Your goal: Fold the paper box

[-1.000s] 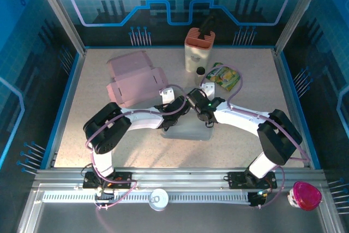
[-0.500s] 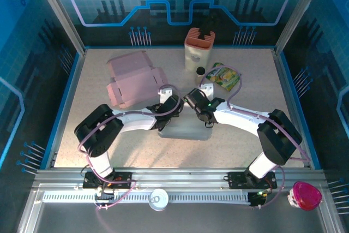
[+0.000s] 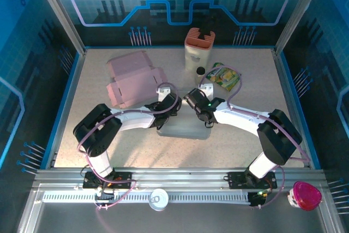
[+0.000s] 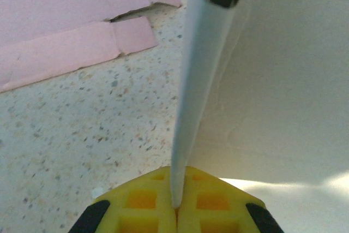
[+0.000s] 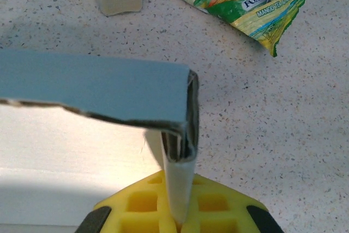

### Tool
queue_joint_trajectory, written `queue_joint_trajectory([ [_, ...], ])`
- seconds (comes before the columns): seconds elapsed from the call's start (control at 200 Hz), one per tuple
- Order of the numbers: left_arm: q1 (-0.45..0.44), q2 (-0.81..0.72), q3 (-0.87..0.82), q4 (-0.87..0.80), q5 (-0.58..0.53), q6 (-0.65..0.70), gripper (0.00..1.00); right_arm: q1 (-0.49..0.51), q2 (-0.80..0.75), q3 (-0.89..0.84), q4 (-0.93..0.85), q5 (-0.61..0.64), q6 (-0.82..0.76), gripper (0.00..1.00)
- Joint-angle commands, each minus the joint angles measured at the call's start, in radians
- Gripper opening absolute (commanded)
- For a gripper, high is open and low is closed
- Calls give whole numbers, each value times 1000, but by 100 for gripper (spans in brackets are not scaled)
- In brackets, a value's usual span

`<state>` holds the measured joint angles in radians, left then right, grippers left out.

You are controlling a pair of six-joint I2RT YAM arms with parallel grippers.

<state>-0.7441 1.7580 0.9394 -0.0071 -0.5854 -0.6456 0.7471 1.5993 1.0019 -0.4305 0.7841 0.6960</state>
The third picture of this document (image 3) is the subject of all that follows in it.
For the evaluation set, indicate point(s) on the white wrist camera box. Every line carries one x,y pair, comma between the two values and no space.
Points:
208,89
163,92

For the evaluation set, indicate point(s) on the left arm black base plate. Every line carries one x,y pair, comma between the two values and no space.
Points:
122,181

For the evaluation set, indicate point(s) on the white paper box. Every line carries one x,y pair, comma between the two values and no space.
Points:
188,130

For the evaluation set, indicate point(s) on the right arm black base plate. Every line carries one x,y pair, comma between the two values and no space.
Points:
237,179

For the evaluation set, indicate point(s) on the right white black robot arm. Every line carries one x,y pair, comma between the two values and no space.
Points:
278,134

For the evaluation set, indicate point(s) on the beige spice bottle black cap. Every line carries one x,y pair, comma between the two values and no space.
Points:
199,76

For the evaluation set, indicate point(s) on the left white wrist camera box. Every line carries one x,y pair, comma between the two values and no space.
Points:
163,92

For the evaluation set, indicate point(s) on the cream knife block orange top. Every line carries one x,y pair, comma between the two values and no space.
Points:
197,55

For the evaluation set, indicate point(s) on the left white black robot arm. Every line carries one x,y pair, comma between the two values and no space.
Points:
95,132

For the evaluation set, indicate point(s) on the black controller board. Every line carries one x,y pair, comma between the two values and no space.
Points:
105,194
257,199

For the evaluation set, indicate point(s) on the pink paper box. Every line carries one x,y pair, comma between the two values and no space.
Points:
131,80

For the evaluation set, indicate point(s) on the aluminium mounting rail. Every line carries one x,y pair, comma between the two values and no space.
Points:
177,177

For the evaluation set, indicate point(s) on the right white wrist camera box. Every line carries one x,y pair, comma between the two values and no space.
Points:
208,89

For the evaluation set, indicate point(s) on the container with magenta lid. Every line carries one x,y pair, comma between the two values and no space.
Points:
305,194

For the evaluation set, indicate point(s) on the aluminium frame post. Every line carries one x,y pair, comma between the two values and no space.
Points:
62,17
297,12

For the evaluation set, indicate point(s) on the silver tin can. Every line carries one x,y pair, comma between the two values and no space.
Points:
158,199

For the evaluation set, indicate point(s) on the green yellow snack bag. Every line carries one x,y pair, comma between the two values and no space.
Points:
223,80

